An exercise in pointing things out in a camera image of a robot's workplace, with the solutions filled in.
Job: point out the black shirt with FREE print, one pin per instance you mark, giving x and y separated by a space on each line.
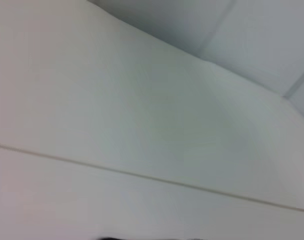
109 238

